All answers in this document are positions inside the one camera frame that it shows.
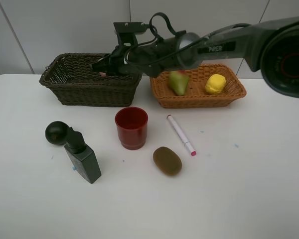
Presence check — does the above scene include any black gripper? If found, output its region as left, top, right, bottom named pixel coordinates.
left=90, top=45, right=139, bottom=76

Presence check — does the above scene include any green pear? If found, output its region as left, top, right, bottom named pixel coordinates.
left=168, top=70, right=189, bottom=96

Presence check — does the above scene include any white pink-tipped marker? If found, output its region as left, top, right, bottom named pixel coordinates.
left=167, top=115, right=196, bottom=156

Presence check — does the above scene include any yellow lemon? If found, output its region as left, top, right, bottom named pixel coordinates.
left=205, top=74, right=226, bottom=95

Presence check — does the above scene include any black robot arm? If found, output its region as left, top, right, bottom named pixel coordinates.
left=90, top=13, right=299, bottom=98

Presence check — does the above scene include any dark brown wicker basket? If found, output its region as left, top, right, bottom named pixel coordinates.
left=39, top=53, right=142, bottom=107

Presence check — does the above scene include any red plastic cup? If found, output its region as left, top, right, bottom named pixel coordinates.
left=115, top=107, right=149, bottom=150

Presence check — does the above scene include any dark round fruit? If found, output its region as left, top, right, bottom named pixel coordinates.
left=45, top=121, right=69, bottom=145

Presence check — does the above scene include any dark pump bottle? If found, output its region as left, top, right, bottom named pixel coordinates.
left=64, top=127, right=102, bottom=184

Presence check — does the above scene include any orange wicker basket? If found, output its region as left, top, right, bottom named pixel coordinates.
left=150, top=64, right=247, bottom=109

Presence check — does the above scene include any brown kiwi fruit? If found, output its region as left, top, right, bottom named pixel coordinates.
left=153, top=146, right=182, bottom=176

